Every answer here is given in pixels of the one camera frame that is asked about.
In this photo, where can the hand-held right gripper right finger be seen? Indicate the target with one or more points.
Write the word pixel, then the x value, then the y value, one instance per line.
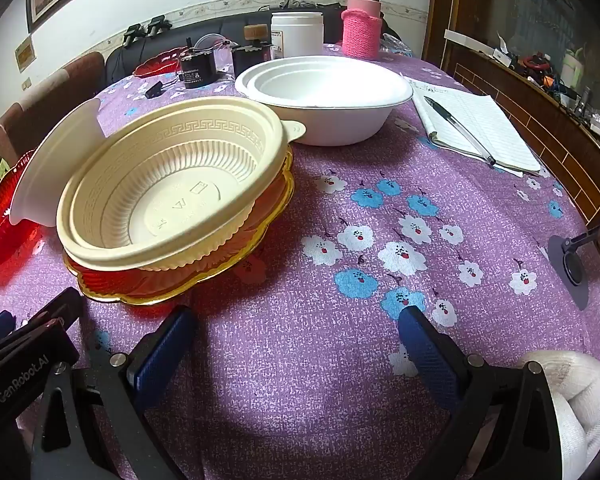
pixel 427 355

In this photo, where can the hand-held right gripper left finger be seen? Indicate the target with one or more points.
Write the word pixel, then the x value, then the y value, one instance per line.
pixel 160 355

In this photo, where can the red plate with gold rim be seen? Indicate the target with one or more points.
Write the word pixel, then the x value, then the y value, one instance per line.
pixel 130 285
pixel 157 64
pixel 0 230

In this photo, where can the cream ribbed plastic bowl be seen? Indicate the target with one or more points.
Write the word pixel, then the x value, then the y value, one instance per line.
pixel 180 195

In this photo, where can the large white paper bowl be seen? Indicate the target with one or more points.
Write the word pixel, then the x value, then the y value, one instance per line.
pixel 325 115

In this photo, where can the white knit glove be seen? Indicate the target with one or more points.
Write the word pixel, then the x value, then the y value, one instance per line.
pixel 585 400

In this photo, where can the grey phone stand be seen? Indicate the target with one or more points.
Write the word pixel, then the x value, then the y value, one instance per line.
pixel 572 265

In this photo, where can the purple floral tablecloth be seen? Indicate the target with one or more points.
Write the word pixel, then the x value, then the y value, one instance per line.
pixel 300 200

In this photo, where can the brown upholstered chair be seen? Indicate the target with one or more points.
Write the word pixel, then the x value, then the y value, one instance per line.
pixel 40 105

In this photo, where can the black ballpoint pen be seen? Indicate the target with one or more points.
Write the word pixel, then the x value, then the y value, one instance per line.
pixel 460 130

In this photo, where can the lined paper notebook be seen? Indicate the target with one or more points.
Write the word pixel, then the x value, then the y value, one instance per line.
pixel 495 130

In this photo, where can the small black clip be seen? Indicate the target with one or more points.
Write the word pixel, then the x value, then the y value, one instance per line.
pixel 154 90

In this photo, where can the black leather sofa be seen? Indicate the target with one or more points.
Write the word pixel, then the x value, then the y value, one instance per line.
pixel 125 60

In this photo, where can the wooden brick-pattern counter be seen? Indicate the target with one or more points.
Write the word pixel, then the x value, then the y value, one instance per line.
pixel 540 115

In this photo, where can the black jar with label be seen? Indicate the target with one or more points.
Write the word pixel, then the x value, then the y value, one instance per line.
pixel 197 71

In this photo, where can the small black device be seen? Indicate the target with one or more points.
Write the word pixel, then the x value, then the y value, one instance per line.
pixel 133 34
pixel 159 25

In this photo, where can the clear plastic snack bag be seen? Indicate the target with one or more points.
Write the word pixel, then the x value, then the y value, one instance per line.
pixel 394 46

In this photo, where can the dark jar with cork lid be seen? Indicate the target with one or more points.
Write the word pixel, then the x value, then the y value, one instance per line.
pixel 252 57

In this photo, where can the flat white box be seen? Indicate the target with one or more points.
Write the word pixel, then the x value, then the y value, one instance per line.
pixel 467 42

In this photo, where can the bottle with pink knitted sleeve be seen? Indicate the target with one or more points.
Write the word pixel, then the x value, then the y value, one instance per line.
pixel 361 30

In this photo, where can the white plastic jar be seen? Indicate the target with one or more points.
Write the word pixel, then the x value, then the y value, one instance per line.
pixel 297 35

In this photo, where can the wall socket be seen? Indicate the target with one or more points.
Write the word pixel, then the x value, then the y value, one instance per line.
pixel 26 84

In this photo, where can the small yellow wall plaque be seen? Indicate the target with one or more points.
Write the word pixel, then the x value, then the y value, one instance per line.
pixel 24 54

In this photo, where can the wooden door frame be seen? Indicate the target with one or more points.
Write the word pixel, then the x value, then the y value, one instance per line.
pixel 437 10

